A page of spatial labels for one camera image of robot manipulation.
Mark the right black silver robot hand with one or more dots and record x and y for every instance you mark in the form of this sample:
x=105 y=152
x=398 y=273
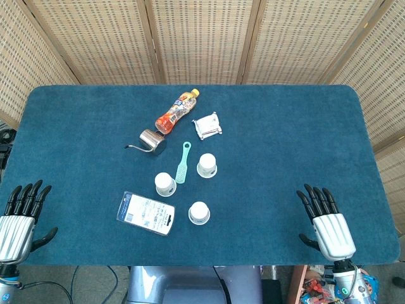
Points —
x=332 y=234

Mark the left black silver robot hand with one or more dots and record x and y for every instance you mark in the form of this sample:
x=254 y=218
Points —
x=16 y=231

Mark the white paper cup green fern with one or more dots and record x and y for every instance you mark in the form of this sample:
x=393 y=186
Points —
x=164 y=183
x=206 y=163

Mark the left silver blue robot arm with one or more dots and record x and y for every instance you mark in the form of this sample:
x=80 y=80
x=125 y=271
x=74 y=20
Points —
x=8 y=291

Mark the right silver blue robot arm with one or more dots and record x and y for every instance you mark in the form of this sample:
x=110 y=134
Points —
x=343 y=278

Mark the blue carpet table mat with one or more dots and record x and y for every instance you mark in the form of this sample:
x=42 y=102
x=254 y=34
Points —
x=269 y=177

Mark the black equipment stand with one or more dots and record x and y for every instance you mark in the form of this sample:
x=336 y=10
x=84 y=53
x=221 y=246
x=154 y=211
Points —
x=5 y=142

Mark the razor blister pack card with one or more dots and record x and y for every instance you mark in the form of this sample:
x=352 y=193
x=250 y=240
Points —
x=145 y=213

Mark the white paper cup blue hibiscus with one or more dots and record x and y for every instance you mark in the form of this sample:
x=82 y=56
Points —
x=198 y=211

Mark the mint green plastic brush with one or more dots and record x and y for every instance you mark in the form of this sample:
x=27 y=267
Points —
x=182 y=172

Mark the grey blue robot torso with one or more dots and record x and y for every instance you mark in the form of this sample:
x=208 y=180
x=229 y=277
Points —
x=177 y=285

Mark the metal measuring cup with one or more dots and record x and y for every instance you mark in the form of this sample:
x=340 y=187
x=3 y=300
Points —
x=152 y=139

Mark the white red snack packet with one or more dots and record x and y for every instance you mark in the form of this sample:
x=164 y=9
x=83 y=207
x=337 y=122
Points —
x=207 y=125

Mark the orange drink plastic bottle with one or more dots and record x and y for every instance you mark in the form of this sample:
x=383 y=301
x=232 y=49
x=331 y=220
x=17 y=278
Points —
x=177 y=109

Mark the woven bamboo folding screen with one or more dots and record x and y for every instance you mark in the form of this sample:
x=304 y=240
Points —
x=202 y=38

